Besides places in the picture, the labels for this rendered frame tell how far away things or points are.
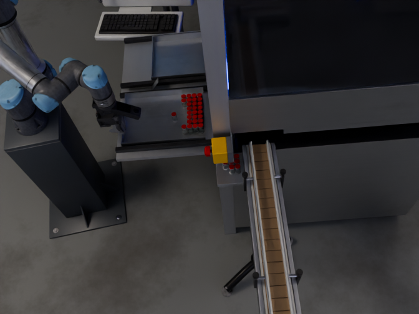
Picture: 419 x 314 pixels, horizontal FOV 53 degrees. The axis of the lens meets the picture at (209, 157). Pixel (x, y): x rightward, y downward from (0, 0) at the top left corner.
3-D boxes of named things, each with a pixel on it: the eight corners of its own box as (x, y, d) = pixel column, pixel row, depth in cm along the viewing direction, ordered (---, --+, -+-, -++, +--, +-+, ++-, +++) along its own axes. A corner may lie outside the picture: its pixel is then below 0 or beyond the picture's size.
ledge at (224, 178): (250, 155, 168) (250, 152, 166) (254, 184, 161) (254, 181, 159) (215, 157, 168) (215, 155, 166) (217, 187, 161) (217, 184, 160)
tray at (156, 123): (203, 92, 184) (202, 86, 181) (206, 141, 170) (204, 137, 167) (126, 98, 185) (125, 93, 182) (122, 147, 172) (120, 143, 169)
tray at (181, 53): (224, 35, 201) (223, 29, 198) (227, 76, 188) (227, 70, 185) (153, 41, 202) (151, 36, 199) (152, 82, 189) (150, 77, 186)
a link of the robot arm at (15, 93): (2, 112, 185) (-14, 92, 173) (25, 92, 190) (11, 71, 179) (20, 124, 181) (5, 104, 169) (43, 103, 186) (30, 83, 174)
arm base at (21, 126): (14, 138, 189) (4, 126, 181) (16, 113, 197) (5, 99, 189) (47, 132, 190) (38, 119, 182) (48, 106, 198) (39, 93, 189)
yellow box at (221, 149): (231, 146, 159) (231, 135, 153) (232, 162, 155) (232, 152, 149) (211, 147, 159) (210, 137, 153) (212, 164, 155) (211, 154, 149)
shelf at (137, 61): (223, 31, 205) (222, 28, 204) (235, 152, 169) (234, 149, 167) (126, 40, 207) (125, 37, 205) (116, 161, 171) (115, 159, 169)
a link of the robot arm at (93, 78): (90, 59, 145) (108, 68, 141) (100, 80, 154) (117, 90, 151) (74, 73, 142) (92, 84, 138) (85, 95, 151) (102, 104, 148)
